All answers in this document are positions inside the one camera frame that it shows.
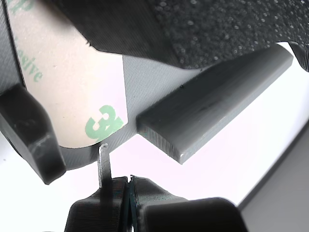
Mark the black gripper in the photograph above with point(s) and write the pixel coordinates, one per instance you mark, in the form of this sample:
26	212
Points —
224	24

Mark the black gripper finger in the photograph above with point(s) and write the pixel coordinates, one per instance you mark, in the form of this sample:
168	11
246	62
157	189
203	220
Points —
183	215

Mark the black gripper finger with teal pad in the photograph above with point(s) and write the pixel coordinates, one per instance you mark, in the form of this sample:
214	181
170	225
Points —
116	26

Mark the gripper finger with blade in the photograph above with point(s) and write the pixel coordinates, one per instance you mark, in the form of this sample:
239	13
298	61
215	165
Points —
96	212

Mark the tan protective film strip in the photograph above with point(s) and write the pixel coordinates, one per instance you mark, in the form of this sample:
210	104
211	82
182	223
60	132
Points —
67	96

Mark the grey fixture with black legs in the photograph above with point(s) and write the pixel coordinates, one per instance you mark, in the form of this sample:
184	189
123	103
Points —
142	91

